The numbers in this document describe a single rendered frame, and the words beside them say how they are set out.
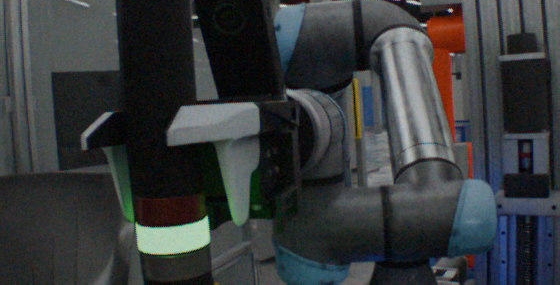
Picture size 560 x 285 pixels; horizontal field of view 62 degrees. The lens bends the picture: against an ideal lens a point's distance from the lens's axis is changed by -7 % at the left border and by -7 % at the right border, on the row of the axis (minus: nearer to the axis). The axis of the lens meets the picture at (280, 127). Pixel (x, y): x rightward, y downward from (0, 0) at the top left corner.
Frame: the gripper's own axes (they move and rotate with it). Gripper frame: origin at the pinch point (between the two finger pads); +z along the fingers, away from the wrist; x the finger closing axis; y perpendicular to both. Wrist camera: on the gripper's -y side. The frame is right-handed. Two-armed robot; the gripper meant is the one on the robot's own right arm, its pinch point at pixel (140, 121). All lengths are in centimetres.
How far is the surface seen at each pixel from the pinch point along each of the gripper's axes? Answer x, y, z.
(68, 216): 12.8, 6.6, -9.6
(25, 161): 61, 7, -55
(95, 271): 9.2, 9.7, -7.4
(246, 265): 48, 52, -135
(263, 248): 132, 126, -399
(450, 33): -39, -50, -404
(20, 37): 62, -17, -57
